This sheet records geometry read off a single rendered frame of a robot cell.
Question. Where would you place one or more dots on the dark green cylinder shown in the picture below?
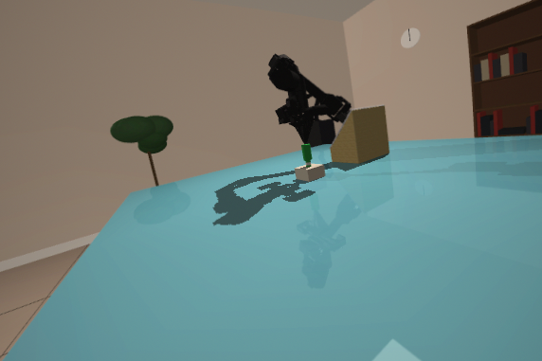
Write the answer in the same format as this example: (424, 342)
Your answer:
(306, 151)

